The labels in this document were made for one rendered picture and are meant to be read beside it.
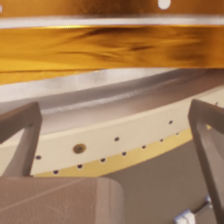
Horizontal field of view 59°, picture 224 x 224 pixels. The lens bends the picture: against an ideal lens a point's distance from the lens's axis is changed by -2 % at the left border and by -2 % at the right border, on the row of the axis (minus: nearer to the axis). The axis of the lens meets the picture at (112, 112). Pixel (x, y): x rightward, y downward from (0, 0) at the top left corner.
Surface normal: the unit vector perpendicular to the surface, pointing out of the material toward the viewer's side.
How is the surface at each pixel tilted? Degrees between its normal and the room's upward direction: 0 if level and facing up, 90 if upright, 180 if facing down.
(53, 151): 90
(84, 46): 90
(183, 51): 90
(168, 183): 62
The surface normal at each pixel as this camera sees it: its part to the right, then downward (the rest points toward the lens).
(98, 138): 0.33, 0.55
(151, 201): 0.36, 0.10
